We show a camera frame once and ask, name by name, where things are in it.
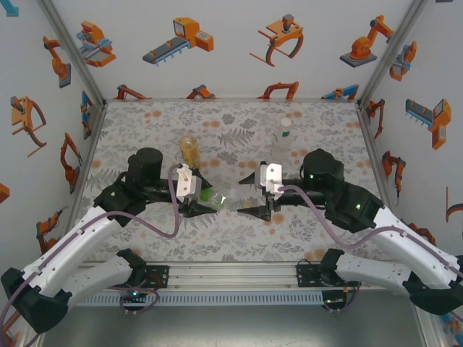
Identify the green label clear bottle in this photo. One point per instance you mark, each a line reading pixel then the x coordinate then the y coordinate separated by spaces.
pixel 217 199

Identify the yellow label tea bottle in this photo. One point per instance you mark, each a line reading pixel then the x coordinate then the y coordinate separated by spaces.
pixel 189 148

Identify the white label clear bottle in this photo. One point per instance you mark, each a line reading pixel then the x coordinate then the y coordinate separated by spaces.
pixel 284 142

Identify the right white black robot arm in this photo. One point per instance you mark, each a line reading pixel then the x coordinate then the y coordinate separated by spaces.
pixel 408 242

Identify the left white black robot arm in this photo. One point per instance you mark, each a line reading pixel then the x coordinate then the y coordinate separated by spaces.
pixel 72 246

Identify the left green circuit board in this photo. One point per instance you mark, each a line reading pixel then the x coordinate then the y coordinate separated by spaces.
pixel 134 294

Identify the green circuit board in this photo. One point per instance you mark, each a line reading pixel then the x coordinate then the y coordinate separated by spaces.
pixel 332 300
pixel 134 294

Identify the right green circuit board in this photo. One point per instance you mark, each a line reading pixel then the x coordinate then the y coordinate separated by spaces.
pixel 332 300

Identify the grey metal sheet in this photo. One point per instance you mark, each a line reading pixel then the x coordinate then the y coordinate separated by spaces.
pixel 231 329

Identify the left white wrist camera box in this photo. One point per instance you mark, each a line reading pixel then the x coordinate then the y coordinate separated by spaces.
pixel 186 182

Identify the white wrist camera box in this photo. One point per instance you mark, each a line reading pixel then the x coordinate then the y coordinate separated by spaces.
pixel 186 182
pixel 271 175

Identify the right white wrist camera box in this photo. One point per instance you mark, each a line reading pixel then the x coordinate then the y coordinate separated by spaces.
pixel 271 175

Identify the right aluminium side rail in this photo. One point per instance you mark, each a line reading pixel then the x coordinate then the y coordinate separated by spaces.
pixel 372 144

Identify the aluminium side rail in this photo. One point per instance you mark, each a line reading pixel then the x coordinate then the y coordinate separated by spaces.
pixel 93 137
pixel 372 144

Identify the left aluminium side rail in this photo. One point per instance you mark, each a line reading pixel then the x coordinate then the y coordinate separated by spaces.
pixel 93 137

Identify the wide slotted aluminium frame rail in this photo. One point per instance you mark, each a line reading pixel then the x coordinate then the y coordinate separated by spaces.
pixel 231 276

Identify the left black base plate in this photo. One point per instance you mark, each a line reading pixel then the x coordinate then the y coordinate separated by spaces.
pixel 161 276

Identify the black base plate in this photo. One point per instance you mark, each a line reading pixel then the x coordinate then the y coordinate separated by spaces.
pixel 161 276
pixel 305 274

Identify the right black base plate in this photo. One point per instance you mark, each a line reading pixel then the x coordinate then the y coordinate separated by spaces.
pixel 305 274

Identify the thin aluminium frame rail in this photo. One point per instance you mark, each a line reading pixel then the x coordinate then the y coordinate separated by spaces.
pixel 231 99

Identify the right aluminium corner post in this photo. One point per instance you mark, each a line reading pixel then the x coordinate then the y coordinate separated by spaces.
pixel 393 50

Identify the aluminium corner post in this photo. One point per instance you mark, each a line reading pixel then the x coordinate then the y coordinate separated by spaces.
pixel 393 50
pixel 73 50

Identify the left aluminium corner post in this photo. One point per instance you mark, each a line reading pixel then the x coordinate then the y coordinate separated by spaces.
pixel 73 50

